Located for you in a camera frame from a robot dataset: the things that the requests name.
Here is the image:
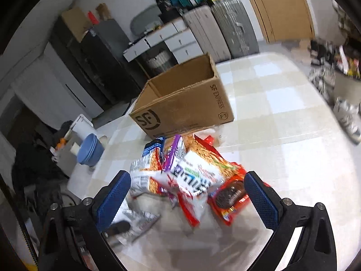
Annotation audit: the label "white sneakers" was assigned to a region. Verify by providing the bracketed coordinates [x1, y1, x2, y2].
[333, 97, 361, 144]

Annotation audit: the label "black clothing pile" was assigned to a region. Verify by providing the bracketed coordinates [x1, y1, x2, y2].
[11, 121, 71, 223]

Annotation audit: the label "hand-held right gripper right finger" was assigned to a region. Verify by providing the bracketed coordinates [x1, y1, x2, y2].
[244, 171, 337, 271]

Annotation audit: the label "grey suitcase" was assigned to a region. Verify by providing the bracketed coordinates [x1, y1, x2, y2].
[211, 0, 260, 58]

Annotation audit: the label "black bag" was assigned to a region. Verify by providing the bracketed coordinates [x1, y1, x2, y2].
[156, 0, 184, 23]

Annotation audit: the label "clear packet of orange snacks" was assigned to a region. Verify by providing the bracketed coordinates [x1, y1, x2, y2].
[183, 134, 243, 184]

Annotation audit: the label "purple snack packet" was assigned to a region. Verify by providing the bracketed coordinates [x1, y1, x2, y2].
[159, 135, 187, 173]

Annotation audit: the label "checkered beige tablecloth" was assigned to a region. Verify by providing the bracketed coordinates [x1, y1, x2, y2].
[66, 51, 361, 271]

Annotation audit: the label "beige suitcase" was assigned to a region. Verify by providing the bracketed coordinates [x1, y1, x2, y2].
[183, 5, 232, 63]

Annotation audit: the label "black cabinet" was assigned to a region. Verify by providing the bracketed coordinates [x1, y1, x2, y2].
[51, 18, 147, 105]

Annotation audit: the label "woven basket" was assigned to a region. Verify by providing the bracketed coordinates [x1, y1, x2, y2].
[142, 51, 172, 74]

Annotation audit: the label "small cardboard box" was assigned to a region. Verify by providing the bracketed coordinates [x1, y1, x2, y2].
[60, 6, 92, 43]

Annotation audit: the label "grey storage box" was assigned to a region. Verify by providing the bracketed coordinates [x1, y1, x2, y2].
[55, 135, 82, 175]

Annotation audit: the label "white red snack packet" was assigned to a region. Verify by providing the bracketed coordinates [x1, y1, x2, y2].
[152, 151, 224, 226]

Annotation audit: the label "brown cardboard box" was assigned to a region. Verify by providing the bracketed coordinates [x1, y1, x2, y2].
[129, 52, 235, 140]

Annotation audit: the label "white low cabinet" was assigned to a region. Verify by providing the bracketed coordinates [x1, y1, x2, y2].
[11, 42, 105, 122]

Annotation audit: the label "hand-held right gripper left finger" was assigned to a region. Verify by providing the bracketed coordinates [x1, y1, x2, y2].
[38, 170, 132, 271]

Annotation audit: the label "wooden door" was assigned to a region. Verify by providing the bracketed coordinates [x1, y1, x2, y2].
[237, 0, 315, 43]

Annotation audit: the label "silver snack packet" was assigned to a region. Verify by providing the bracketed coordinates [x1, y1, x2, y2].
[111, 200, 161, 246]

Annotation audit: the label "red cookie packet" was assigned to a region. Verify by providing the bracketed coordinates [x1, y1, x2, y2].
[207, 172, 251, 226]

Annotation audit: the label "white orange snack packet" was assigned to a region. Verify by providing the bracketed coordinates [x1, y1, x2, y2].
[130, 155, 164, 198]

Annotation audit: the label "white drawer unit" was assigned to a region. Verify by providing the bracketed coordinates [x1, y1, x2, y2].
[123, 18, 204, 63]

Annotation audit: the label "shoe rack with shoes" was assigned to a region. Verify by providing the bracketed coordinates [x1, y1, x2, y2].
[309, 38, 361, 102]

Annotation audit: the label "blue snack packet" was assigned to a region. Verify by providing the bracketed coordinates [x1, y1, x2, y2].
[142, 137, 165, 159]

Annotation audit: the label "stack of blue bowls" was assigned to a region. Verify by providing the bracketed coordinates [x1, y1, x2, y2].
[77, 133, 104, 166]

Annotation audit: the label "grey oval mirror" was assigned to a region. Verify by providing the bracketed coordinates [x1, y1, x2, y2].
[130, 6, 162, 34]

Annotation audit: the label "white tissue box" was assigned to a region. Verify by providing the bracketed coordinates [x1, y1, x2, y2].
[70, 114, 95, 139]

